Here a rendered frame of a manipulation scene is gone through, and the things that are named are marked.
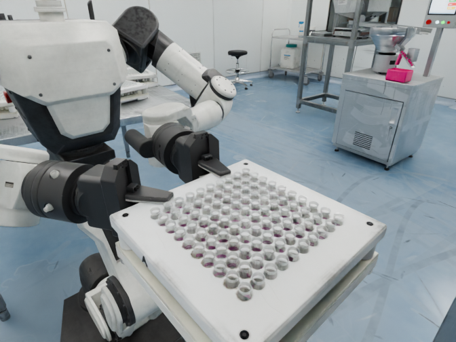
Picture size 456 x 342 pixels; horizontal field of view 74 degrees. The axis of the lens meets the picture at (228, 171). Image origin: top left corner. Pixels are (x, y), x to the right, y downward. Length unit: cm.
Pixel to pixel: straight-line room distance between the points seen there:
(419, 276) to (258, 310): 176
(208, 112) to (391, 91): 223
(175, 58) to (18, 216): 55
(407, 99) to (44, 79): 252
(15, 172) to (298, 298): 43
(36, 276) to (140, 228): 166
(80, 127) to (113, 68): 17
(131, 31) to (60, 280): 141
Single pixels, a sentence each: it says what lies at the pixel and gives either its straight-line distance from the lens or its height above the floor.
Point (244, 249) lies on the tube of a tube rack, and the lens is 34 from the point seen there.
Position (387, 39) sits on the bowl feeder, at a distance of 306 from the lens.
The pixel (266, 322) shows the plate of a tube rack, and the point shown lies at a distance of 28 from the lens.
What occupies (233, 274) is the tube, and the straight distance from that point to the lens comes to 31.
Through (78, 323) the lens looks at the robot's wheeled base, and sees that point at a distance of 148.
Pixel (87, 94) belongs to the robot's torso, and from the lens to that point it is 81.
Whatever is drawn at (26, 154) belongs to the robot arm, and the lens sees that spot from 55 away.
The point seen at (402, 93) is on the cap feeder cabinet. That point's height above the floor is 69.
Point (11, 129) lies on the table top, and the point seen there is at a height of 86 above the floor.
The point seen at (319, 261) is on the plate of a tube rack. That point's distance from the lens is 34.
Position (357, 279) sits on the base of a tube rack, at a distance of 41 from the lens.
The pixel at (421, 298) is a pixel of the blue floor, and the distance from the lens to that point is 191.
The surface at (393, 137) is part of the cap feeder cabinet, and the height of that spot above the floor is 32.
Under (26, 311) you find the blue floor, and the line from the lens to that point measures 186.
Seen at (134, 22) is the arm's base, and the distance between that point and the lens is 92.
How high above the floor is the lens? 127
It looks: 28 degrees down
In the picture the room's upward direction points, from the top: straight up
